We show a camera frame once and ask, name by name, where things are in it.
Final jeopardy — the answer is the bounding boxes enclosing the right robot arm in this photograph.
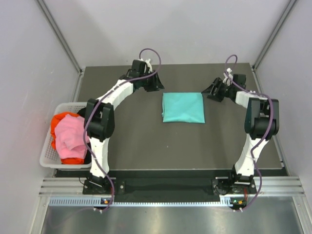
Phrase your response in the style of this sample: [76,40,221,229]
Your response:
[202,71,279,193]

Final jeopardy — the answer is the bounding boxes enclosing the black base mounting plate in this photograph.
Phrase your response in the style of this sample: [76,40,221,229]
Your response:
[82,170,256,202]

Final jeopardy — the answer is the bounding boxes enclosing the white plastic basket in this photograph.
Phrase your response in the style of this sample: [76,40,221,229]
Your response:
[39,102,92,170]

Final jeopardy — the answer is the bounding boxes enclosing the left aluminium frame post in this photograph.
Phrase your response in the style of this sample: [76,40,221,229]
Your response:
[35,0,82,74]

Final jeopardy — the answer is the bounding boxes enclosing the black t shirt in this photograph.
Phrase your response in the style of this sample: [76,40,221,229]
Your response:
[77,108,86,118]

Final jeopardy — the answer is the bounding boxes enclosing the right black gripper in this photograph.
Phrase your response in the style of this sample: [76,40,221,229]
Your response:
[201,78,234,102]

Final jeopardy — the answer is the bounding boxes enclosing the right aluminium frame post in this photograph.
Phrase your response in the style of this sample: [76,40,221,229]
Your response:
[252,0,298,72]

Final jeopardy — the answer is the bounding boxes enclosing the aluminium frame post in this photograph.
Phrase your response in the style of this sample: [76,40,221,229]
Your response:
[35,0,82,74]
[252,0,298,72]

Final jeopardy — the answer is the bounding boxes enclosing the aluminium front rail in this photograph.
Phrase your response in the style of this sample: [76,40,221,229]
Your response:
[39,176,305,196]

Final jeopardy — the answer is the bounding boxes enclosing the orange t shirt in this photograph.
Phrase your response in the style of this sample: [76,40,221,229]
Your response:
[50,112,84,164]

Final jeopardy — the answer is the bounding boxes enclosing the pink t shirt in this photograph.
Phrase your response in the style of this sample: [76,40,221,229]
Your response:
[55,114,89,163]

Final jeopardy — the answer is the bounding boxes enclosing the grey slotted cable duct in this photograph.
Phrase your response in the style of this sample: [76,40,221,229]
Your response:
[49,196,243,207]

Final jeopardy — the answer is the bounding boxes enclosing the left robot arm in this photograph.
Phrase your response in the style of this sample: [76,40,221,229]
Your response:
[84,59,164,194]

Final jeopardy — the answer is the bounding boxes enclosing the teal t shirt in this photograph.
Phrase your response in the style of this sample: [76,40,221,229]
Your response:
[162,92,205,124]

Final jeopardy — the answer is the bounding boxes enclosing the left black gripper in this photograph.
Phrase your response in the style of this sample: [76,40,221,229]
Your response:
[139,70,164,93]

